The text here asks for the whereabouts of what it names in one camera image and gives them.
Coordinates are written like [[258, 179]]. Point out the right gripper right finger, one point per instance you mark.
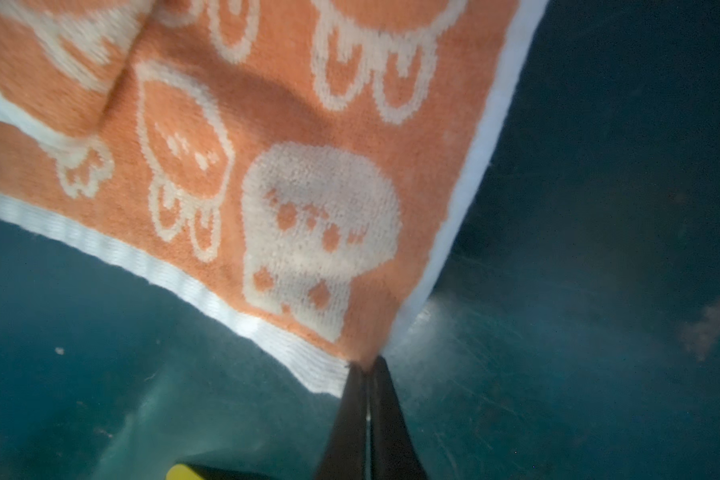
[[392, 453]]

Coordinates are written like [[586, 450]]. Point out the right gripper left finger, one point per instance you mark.
[[345, 453]]

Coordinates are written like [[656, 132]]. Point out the orange jellyfish pattern towel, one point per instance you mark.
[[296, 170]]

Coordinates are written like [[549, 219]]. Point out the yellow toy shovel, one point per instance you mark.
[[184, 471]]

